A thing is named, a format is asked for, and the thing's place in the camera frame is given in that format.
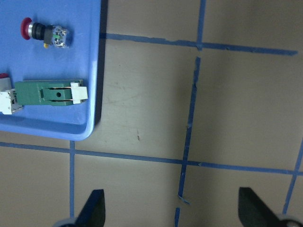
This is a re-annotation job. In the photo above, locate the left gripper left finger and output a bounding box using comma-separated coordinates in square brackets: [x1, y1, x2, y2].
[74, 189, 106, 227]

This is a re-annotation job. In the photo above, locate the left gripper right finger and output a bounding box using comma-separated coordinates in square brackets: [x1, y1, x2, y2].
[238, 187, 286, 227]

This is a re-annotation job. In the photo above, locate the red emergency stop button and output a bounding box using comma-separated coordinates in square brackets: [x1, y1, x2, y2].
[20, 17, 71, 49]

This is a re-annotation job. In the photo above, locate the green terminal block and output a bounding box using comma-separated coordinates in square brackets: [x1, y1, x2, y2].
[14, 79, 88, 106]

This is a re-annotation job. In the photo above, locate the white circuit breaker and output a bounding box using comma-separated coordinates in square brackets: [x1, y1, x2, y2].
[0, 73, 23, 115]

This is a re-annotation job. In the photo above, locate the blue plastic tray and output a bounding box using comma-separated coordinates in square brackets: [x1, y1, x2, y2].
[0, 0, 106, 141]

